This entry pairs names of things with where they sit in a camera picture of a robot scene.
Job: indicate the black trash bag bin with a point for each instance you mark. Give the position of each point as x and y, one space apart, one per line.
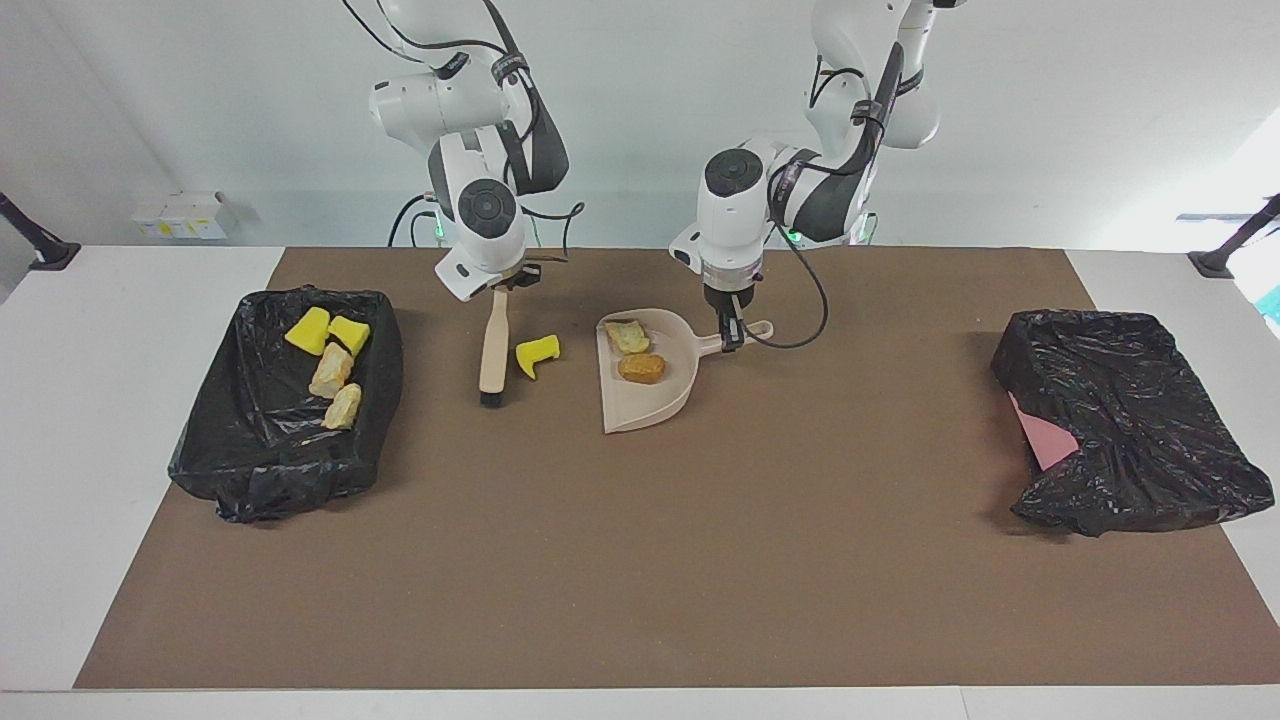
250 430
1150 420

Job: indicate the white wall socket boxes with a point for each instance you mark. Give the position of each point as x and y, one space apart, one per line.
180 215

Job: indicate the yellow L-shaped sponge piece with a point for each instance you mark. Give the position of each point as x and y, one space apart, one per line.
530 352

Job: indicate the yellow rectangular sponge piece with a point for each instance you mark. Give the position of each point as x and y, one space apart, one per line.
349 335

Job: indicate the teal object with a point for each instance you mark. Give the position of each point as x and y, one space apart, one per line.
1272 305

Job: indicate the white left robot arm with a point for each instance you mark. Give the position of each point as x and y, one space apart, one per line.
735 220

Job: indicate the beige plastic dustpan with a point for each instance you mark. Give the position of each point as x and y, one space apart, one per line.
650 405

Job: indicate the brown cork-like chunk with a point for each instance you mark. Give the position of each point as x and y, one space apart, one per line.
642 368

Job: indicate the black camera stand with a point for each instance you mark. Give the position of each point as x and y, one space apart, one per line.
1220 260
45 250

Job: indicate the yellow wedge sponge piece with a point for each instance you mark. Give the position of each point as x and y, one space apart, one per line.
307 331

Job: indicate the beige foam chunk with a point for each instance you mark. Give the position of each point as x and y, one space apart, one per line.
331 370
628 336
343 407

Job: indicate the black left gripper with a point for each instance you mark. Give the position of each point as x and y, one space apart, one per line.
728 300

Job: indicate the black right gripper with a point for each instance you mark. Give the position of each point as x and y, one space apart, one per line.
518 277

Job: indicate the pink bin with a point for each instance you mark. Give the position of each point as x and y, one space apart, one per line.
1045 440

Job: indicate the brown table mat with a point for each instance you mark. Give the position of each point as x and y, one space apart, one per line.
640 620

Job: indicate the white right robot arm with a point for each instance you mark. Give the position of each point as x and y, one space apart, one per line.
485 210

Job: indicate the beige hand brush black bristles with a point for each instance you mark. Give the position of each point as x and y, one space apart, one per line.
494 350

